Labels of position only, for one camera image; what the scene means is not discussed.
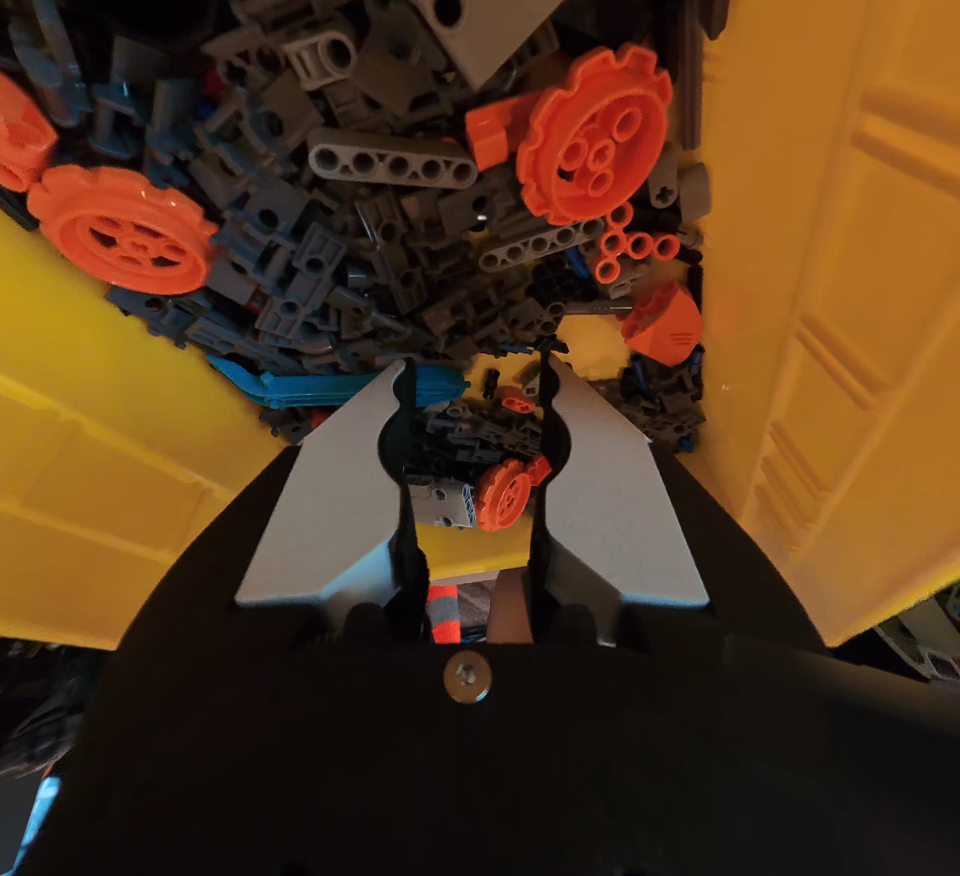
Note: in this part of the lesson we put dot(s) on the small orange connector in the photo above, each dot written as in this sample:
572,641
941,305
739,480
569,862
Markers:
517,403

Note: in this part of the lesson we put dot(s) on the orange curved part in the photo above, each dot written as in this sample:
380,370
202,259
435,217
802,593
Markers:
22,140

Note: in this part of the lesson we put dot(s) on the blue brick separator tool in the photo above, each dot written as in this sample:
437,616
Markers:
315,388

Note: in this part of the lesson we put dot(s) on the grey motor block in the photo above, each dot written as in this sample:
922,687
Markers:
487,5

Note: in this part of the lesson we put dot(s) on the orange wedge part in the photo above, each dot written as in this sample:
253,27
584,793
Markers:
664,328

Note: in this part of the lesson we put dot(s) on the light grey holed beam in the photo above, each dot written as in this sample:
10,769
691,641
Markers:
380,164

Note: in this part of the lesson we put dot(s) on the orange gear wheel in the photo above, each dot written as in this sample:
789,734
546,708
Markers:
75,215
555,178

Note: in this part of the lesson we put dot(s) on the pile of building parts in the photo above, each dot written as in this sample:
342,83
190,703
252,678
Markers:
300,268

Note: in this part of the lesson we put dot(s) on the yellow plastic bin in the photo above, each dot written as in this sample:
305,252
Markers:
825,215

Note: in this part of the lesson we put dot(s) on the orange angled beam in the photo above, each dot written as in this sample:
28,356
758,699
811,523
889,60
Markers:
626,245

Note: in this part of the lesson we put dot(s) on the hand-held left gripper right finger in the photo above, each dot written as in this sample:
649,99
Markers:
622,516

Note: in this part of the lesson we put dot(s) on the partly built robot model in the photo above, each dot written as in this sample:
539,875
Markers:
444,613

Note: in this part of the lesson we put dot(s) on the orange block part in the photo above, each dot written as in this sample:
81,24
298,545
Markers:
491,133

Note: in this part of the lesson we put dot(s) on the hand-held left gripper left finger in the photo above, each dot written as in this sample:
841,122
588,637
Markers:
322,516

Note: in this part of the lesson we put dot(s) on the small orange gear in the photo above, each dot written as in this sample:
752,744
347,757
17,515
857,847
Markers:
487,512

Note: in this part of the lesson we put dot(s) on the light grey connector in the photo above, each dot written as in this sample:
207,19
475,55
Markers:
439,508

